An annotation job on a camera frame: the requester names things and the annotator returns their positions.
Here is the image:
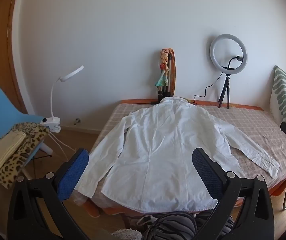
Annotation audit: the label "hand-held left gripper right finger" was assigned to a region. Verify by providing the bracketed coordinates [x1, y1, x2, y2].
[192, 147, 275, 240]

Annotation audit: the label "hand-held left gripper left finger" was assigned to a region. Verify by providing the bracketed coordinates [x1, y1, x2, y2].
[7, 148, 89, 240]

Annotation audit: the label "white long-sleeved shirt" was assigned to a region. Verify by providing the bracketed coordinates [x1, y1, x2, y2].
[74, 97, 280, 212]

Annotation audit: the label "pink plaid blanket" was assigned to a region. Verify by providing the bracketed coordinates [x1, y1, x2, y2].
[89, 102, 286, 198]

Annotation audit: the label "green patterned pillow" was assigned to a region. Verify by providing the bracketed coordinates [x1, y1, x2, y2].
[269, 65, 286, 131]

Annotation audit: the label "leopard print cloth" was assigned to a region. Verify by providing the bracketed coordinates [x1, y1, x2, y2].
[0, 122, 50, 189]

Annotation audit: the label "zebra striped pants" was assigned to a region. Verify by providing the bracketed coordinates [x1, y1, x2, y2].
[136, 209, 235, 240]

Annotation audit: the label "cream folded cloth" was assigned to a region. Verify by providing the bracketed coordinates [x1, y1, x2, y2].
[0, 131, 30, 180]

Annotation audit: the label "white clip desk lamp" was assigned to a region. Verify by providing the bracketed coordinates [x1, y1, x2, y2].
[40, 65, 84, 133]

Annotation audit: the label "white fluffy cloth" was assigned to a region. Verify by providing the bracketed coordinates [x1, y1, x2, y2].
[111, 228, 143, 240]

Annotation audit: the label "black tripod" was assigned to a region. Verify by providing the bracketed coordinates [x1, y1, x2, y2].
[218, 75, 231, 110]

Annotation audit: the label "blue chair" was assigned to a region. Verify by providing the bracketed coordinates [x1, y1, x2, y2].
[0, 81, 54, 179]

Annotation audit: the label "orange board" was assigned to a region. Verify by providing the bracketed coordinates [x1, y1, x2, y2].
[167, 49, 178, 97]

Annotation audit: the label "colourful doll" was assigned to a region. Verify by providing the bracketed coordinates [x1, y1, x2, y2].
[155, 47, 171, 90]

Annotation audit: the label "white lamp cable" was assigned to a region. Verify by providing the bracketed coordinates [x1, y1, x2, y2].
[48, 131, 79, 153]

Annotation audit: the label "black ring light cable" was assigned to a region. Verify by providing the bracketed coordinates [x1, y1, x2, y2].
[193, 73, 226, 105]

